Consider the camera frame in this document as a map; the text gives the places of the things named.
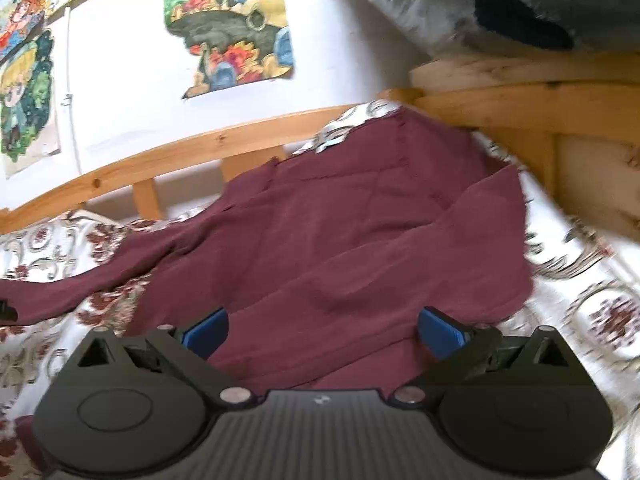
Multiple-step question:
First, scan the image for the red-haired girl wall drawing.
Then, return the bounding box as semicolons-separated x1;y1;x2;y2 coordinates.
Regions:
1;0;46;61

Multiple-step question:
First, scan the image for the white wall conduit pipe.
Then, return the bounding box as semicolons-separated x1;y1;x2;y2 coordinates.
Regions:
61;6;82;176

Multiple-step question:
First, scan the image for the wooden bed frame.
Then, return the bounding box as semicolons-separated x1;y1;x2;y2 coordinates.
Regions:
1;53;639;237

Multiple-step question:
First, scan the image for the blond child wall drawing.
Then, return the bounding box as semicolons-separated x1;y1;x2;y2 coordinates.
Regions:
1;29;60;179

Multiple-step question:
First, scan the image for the plastic bag of clothes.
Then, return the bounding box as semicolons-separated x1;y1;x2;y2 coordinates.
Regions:
368;0;639;58

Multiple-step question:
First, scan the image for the floral white bedspread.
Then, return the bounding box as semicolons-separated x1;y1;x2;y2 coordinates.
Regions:
1;102;639;479

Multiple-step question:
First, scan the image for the maroon garment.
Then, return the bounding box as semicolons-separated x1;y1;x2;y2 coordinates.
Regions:
1;108;532;392

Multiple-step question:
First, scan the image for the landscape flower wall drawing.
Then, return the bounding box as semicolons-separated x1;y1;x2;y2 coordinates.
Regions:
164;0;294;100

